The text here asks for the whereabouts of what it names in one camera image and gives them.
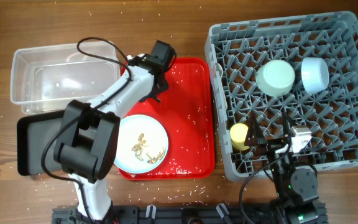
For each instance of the white plastic spoon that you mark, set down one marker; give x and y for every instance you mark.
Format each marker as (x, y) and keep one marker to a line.
(219, 74)

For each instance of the black plastic tray bin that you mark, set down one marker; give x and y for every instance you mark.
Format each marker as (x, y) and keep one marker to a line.
(33, 134)

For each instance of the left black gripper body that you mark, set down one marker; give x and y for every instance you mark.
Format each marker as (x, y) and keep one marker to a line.
(159, 89)

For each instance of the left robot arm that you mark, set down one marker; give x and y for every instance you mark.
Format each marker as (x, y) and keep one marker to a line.
(85, 145)

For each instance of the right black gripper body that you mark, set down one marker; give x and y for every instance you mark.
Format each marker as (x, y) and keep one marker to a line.
(272, 147)

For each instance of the small light blue saucer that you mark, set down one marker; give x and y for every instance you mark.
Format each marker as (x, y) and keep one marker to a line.
(314, 75)

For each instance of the peanut shells and rice pile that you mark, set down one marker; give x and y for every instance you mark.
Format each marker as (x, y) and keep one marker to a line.
(149, 148)

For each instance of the clear plastic bin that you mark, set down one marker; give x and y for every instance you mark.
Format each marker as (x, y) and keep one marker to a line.
(45, 79)

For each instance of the grey dishwasher rack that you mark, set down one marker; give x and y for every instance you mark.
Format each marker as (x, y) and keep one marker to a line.
(241, 48)

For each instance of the large light blue plate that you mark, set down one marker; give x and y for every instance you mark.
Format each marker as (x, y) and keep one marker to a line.
(129, 130)

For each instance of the yellow plastic cup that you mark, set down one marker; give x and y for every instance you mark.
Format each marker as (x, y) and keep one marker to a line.
(238, 134)

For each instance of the mint green bowl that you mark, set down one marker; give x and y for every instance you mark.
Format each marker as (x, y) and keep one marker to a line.
(275, 78)

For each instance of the red plastic serving tray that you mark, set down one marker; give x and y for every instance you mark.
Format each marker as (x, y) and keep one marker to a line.
(185, 111)

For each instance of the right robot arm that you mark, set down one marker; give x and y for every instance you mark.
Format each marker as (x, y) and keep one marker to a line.
(297, 189)

